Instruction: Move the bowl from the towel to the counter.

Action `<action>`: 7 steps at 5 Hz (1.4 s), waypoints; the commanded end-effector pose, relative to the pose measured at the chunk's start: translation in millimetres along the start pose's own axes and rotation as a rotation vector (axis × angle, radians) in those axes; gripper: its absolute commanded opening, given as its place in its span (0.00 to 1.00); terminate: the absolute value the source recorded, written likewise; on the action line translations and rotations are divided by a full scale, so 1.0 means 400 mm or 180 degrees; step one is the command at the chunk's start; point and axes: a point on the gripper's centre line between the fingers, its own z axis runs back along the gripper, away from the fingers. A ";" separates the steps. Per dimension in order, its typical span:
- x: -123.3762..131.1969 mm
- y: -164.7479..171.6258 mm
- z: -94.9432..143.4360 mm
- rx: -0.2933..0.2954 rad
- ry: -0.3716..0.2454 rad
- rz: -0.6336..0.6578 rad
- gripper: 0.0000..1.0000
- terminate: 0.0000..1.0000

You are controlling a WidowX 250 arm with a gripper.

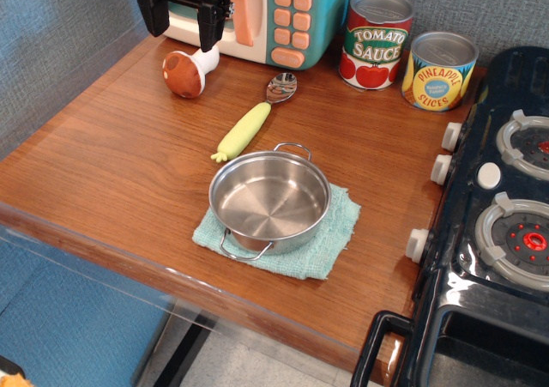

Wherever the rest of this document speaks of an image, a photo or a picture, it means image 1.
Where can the plush brown mushroom toy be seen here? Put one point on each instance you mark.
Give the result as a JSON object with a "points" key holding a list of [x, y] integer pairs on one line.
{"points": [[185, 74]]}

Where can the small steel pan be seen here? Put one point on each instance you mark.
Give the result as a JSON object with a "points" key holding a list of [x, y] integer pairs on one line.
{"points": [[269, 202]]}

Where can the teal toy microwave oven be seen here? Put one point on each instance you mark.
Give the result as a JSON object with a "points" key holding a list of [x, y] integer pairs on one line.
{"points": [[290, 34]]}

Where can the tomato sauce toy can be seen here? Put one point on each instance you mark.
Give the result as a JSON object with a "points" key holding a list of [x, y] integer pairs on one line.
{"points": [[377, 31]]}

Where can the pineapple slices toy can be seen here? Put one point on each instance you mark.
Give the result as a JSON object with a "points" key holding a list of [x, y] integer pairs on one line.
{"points": [[439, 68]]}

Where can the light teal folded cloth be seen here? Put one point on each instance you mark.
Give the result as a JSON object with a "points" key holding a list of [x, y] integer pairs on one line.
{"points": [[316, 258]]}

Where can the white stove knob rear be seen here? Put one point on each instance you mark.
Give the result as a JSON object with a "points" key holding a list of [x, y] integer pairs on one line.
{"points": [[451, 136]]}

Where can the white stove knob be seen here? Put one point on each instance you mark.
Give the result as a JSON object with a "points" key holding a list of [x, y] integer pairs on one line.
{"points": [[416, 244], [451, 136], [440, 168]]}

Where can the white stove knob middle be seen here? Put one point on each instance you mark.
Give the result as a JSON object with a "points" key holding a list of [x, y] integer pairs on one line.
{"points": [[440, 168]]}

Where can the white stove knob front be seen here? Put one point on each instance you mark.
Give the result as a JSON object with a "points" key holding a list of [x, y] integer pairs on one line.
{"points": [[416, 244]]}

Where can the white round stove button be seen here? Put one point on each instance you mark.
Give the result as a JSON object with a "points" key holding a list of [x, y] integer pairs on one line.
{"points": [[489, 176]]}

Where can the black table leg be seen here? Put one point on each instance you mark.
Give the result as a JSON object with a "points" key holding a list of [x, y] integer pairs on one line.
{"points": [[182, 359]]}

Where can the orange plush toy corner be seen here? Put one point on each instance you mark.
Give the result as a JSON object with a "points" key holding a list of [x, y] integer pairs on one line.
{"points": [[14, 380]]}

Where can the black toy stove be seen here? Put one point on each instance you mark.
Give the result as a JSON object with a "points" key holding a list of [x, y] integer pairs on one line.
{"points": [[480, 315]]}

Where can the spoon with green corn handle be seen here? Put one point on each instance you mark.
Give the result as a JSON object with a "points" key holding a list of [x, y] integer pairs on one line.
{"points": [[282, 87]]}

